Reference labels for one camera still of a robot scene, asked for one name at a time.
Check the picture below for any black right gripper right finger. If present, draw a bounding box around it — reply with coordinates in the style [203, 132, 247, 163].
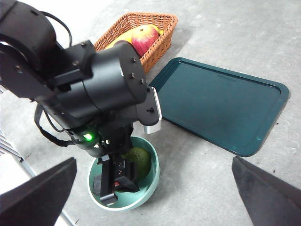
[231, 156, 301, 226]

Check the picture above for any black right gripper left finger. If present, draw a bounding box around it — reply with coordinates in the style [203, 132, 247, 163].
[0, 157, 78, 226]

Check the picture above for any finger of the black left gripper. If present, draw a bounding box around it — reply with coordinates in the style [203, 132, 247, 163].
[92, 175, 103, 196]
[117, 162, 140, 193]

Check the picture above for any green avocado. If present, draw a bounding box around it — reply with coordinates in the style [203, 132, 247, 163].
[116, 147, 152, 194]

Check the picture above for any teal bowl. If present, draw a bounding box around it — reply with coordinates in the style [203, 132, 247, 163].
[87, 136, 160, 211]

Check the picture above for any dark rectangular tray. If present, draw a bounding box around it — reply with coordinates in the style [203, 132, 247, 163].
[149, 57, 289, 158]

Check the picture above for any yellow fruit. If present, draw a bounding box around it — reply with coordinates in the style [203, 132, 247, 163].
[104, 24, 165, 50]

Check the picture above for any red apple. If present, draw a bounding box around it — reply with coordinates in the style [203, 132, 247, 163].
[131, 24, 159, 57]

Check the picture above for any brown wicker basket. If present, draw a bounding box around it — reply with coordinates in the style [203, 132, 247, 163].
[93, 12, 178, 75]

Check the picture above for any grey metal frame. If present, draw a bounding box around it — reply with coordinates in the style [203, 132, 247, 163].
[0, 128, 76, 226]

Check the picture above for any pale grey camera box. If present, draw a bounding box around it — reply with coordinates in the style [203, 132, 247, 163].
[135, 86, 163, 135]

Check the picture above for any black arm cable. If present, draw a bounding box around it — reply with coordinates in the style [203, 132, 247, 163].
[33, 103, 76, 148]
[39, 10, 72, 49]

